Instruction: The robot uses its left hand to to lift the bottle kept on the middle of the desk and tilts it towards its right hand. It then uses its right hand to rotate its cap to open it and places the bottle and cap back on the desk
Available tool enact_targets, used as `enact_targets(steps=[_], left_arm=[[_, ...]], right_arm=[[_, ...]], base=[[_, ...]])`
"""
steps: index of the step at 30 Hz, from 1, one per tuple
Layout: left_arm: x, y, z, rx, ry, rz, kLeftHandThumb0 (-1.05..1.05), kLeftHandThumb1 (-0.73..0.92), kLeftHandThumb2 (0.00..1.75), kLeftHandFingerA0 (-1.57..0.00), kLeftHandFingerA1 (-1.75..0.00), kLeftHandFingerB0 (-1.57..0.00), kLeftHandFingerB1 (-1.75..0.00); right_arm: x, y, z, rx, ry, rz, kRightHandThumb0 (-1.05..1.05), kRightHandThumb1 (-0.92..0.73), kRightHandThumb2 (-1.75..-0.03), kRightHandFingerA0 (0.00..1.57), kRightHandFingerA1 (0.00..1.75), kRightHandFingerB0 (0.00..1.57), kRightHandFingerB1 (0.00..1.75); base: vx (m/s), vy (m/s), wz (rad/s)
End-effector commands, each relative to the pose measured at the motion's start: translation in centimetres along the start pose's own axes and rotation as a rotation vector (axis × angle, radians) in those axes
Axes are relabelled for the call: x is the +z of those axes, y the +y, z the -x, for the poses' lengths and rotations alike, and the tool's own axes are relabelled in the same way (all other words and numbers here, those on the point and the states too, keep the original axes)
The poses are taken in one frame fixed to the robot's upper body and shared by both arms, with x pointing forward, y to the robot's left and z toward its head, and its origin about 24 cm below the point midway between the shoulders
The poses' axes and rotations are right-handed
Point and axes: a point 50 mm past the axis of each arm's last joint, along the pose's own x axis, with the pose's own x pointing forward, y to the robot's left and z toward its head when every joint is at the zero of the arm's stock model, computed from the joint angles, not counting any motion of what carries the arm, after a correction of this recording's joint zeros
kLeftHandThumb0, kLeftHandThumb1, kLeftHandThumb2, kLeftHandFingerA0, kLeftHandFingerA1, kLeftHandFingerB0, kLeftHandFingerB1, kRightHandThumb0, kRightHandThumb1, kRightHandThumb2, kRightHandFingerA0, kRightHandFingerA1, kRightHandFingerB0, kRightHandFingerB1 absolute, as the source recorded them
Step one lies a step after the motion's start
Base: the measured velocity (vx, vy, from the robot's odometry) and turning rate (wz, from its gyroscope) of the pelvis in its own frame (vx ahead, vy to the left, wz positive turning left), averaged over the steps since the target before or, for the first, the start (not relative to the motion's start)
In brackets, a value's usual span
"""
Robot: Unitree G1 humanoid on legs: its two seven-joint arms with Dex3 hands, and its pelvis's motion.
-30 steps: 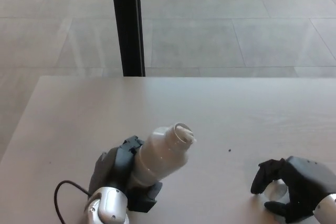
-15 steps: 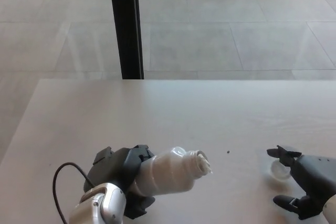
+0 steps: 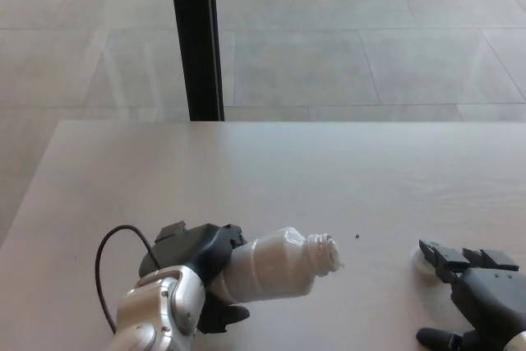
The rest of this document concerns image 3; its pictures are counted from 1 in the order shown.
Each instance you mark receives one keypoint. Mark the white plastic bottle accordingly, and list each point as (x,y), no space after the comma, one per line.
(275,269)

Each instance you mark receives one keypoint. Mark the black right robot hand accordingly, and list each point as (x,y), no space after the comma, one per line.
(489,293)

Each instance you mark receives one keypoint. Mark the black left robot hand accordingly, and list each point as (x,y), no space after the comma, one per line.
(193,248)

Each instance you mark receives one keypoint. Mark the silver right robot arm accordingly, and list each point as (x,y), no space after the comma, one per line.
(520,344)

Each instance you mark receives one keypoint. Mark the black vertical frame post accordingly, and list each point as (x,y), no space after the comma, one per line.
(196,38)

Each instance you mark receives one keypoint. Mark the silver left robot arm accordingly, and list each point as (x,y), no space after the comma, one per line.
(160,310)

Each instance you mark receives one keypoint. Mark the white screw cap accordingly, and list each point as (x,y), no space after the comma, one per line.
(420,265)

